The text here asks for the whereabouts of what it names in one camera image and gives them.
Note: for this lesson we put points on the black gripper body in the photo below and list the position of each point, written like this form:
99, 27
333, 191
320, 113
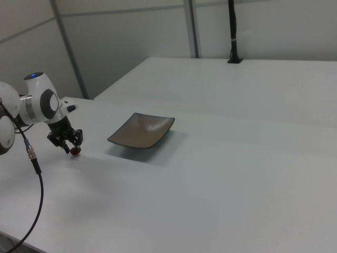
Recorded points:
60, 127

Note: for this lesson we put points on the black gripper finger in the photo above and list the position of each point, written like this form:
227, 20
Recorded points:
78, 138
59, 142

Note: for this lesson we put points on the small red ball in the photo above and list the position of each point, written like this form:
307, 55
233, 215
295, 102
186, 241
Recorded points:
74, 151

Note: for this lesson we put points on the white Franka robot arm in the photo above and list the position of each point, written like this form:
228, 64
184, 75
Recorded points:
34, 105

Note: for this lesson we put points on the square brown ceramic plate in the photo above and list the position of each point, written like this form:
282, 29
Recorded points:
142, 131

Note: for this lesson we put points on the black pole with base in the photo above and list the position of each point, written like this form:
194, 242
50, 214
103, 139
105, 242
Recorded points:
233, 31

